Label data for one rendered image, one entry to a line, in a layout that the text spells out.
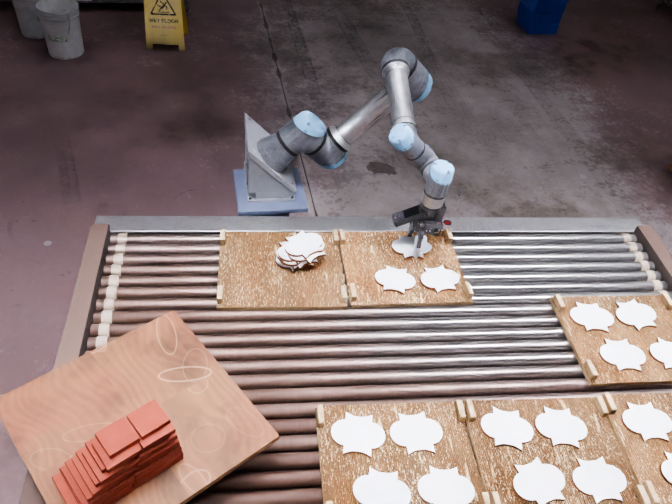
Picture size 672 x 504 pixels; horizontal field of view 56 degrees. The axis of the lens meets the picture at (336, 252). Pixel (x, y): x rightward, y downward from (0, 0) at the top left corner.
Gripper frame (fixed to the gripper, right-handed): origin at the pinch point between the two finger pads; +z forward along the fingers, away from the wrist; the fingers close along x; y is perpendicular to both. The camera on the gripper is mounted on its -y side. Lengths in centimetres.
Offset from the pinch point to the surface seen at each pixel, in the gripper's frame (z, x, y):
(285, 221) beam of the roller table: 5.9, 17.5, -42.6
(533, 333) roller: 1, -38, 33
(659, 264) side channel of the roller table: -5, -10, 92
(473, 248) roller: 1.5, 1.9, 24.7
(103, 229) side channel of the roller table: 6, 10, -105
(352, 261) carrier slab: 2.4, -5.9, -21.5
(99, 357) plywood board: -3, -50, -97
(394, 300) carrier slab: 1.7, -24.1, -10.2
